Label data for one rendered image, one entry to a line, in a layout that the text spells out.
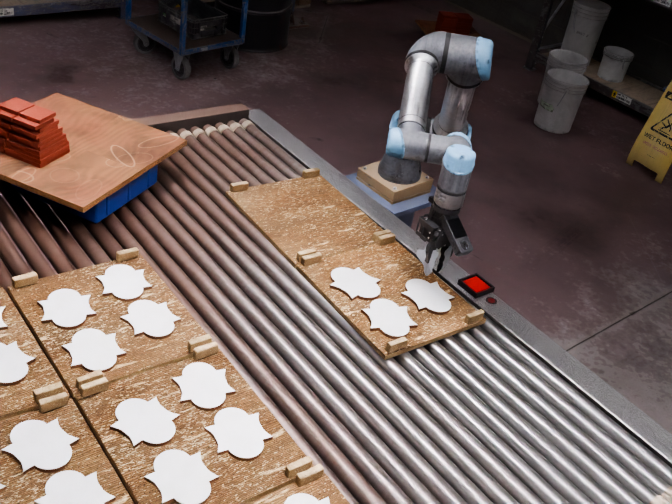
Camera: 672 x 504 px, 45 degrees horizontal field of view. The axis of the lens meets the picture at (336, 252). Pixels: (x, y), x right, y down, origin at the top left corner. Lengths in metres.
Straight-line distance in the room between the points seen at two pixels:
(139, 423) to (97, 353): 0.23
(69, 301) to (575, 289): 2.81
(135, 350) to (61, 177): 0.64
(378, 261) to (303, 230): 0.25
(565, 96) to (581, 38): 1.11
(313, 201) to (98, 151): 0.66
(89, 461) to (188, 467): 0.19
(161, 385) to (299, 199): 0.92
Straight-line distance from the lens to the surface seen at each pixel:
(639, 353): 4.01
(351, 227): 2.46
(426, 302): 2.21
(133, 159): 2.47
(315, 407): 1.88
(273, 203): 2.51
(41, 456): 1.72
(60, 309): 2.05
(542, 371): 2.17
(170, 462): 1.70
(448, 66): 2.39
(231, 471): 1.71
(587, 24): 6.80
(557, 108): 5.84
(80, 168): 2.41
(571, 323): 4.01
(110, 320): 2.03
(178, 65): 5.58
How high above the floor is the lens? 2.24
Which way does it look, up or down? 34 degrees down
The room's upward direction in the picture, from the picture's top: 11 degrees clockwise
